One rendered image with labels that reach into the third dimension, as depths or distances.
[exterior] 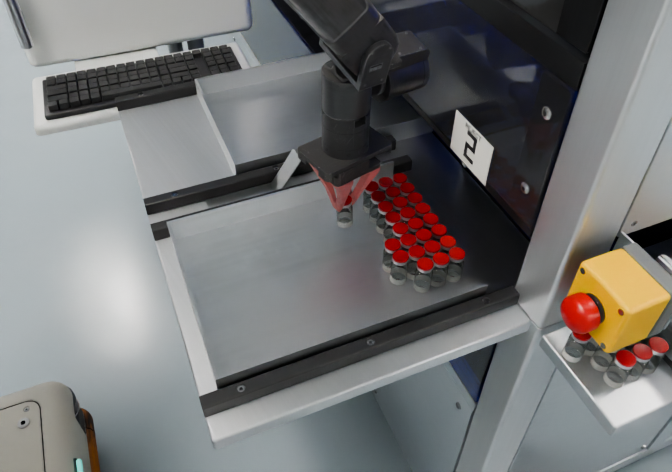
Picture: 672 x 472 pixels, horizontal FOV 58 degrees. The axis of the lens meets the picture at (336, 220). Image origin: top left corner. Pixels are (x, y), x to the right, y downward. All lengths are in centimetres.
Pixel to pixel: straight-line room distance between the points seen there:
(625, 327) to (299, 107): 67
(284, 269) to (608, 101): 44
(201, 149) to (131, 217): 126
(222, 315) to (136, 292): 125
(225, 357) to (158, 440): 99
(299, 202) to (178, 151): 24
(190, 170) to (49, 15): 58
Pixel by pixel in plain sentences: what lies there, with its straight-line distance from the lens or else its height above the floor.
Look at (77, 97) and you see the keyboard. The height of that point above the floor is 83.
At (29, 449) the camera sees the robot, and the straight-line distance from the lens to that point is 148.
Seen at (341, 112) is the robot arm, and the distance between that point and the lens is 69.
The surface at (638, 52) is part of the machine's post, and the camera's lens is 56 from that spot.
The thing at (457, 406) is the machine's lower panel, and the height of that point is 54.
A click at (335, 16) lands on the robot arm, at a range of 58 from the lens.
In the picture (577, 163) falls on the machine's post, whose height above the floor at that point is 112.
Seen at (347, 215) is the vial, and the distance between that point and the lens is 81.
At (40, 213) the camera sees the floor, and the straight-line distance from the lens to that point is 239.
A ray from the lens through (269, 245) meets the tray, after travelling 84.
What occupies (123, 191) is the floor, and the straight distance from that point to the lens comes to 237.
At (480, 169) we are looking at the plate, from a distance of 78.
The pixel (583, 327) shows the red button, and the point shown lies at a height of 100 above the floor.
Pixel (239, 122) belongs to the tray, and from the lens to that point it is 107.
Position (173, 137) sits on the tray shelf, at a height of 88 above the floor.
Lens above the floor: 149
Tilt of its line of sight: 44 degrees down
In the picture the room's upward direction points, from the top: straight up
